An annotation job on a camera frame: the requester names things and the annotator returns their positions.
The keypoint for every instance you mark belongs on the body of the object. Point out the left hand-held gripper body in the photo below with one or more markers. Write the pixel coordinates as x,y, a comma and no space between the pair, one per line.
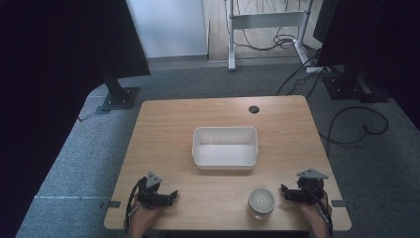
150,195

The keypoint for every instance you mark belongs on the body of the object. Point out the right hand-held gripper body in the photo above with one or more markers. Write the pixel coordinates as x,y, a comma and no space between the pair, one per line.
308,190

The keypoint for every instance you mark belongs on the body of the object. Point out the white plastic bin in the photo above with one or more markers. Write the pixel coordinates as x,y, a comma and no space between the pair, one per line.
225,148

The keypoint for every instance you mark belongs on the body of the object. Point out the person's left hand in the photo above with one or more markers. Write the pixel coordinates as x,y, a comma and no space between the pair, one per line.
143,216

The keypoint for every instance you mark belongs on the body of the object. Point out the person's right hand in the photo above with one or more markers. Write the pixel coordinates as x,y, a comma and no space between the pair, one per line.
313,213

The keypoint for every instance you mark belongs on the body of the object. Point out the black round table grommet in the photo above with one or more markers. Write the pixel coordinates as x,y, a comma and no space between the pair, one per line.
254,109

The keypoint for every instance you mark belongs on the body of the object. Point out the white power strip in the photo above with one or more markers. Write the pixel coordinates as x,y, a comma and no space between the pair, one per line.
313,69

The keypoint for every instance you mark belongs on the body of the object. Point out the black curtain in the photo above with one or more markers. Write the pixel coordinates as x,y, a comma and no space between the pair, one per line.
379,39
49,66

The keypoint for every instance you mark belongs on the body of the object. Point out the black stand with base plate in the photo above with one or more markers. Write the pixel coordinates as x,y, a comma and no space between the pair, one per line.
350,87
119,95

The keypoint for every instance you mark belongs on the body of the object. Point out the white desk frame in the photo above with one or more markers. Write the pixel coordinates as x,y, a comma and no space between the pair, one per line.
267,20

